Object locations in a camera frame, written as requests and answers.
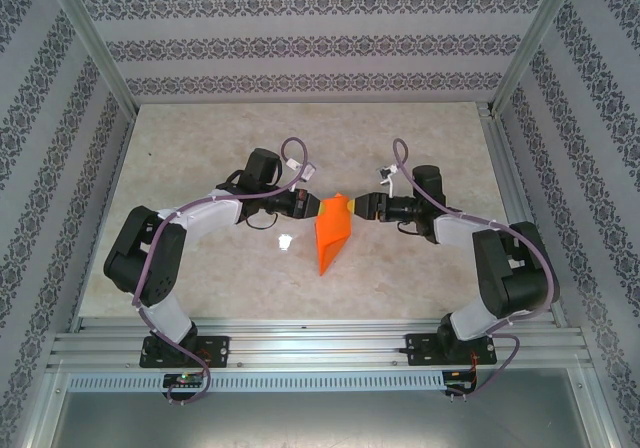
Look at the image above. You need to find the orange cloth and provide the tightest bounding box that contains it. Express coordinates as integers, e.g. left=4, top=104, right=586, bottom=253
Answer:
left=313, top=193, right=357, bottom=275

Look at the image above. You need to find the grey sheet metal panel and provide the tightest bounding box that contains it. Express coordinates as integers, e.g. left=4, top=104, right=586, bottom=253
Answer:
left=49, top=390, right=601, bottom=448

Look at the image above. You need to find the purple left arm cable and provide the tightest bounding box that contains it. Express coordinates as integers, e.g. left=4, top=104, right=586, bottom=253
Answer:
left=130, top=137, right=309, bottom=407

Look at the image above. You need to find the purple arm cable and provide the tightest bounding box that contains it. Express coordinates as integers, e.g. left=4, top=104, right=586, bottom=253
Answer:
left=130, top=137, right=309, bottom=407
left=392, top=138, right=559, bottom=402

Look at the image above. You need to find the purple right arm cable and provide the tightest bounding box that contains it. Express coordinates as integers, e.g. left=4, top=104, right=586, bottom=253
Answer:
left=392, top=138, right=559, bottom=402

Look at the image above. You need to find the aluminium side rail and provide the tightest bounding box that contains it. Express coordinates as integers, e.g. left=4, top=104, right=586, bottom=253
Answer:
left=478, top=112, right=571, bottom=329
left=69, top=112, right=139, bottom=330

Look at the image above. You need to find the wide aluminium mounting rail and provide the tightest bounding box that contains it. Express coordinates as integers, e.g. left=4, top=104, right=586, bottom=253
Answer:
left=47, top=317, right=594, bottom=370

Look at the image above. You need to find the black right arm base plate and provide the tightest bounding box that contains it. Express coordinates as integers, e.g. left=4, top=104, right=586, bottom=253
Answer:
left=404, top=332, right=499, bottom=368

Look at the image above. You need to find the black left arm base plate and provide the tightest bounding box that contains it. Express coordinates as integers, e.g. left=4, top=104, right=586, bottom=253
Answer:
left=138, top=335, right=232, bottom=369

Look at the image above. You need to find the slotted grey cable duct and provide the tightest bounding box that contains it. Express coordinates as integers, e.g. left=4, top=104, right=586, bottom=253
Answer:
left=67, top=371, right=447, bottom=392

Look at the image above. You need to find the aluminium frame post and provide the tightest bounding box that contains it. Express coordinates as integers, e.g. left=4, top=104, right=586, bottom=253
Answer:
left=487, top=0, right=586, bottom=119
left=42, top=0, right=141, bottom=117

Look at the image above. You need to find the aluminium frame beam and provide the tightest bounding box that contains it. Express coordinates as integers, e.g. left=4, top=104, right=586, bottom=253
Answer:
left=12, top=362, right=69, bottom=448
left=569, top=367, right=629, bottom=448

